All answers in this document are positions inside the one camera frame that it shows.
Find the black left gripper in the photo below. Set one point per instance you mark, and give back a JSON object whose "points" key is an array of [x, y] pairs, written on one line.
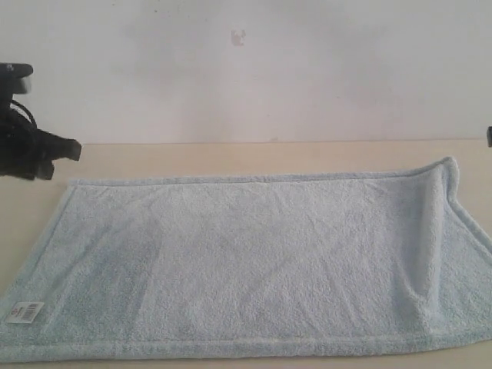
{"points": [[25, 150]]}

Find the white printed label sticker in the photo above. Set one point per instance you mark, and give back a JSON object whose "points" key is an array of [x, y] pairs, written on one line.
{"points": [[24, 312]]}

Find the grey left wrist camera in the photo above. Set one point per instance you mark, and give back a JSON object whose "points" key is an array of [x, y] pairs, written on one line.
{"points": [[15, 79]]}

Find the light blue fluffy towel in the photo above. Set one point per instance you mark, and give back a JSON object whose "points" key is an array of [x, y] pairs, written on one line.
{"points": [[339, 264]]}

